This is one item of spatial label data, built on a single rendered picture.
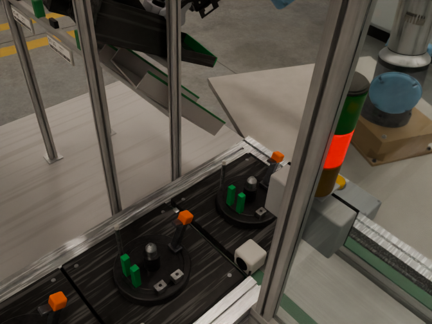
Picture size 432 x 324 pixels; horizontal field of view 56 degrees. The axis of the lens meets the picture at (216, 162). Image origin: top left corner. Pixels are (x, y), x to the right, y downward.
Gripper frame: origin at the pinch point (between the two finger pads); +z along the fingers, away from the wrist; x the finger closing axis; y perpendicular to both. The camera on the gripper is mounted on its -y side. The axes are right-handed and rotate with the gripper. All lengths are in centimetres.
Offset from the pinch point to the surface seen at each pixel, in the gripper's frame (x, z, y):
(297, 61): 130, -119, 194
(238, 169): -30.1, 7.0, 27.7
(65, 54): -17.2, 21.6, -13.5
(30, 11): -4.3, 21.9, -17.0
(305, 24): 181, -169, 217
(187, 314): -55, 33, 16
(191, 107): -18.7, 7.2, 13.5
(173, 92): -22.0, 9.7, 3.7
